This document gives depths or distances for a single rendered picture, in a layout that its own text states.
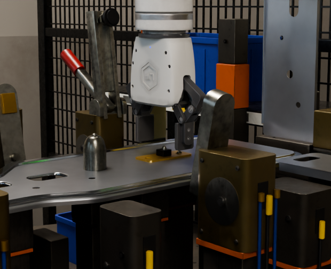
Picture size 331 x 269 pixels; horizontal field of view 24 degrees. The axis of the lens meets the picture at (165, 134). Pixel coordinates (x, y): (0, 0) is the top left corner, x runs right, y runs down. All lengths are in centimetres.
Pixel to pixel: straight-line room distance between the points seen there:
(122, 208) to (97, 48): 40
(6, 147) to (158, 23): 29
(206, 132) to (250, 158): 8
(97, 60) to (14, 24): 203
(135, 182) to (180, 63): 20
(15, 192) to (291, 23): 58
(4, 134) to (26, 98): 212
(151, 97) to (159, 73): 4
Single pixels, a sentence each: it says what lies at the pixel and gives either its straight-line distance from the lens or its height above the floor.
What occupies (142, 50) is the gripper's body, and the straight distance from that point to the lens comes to 114.
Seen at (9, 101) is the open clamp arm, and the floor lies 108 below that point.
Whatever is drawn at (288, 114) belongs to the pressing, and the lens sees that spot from 133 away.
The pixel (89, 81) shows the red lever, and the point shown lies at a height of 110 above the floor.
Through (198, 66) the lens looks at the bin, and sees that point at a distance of 159.
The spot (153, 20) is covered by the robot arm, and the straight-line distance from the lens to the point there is 110.
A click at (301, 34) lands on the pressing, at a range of 130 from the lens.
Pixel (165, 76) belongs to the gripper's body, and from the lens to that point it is 110.
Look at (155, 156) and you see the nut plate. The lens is 115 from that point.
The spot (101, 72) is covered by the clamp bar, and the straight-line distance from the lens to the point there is 124.
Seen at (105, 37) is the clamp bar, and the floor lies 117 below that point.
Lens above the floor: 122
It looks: 9 degrees down
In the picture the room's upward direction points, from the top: straight up
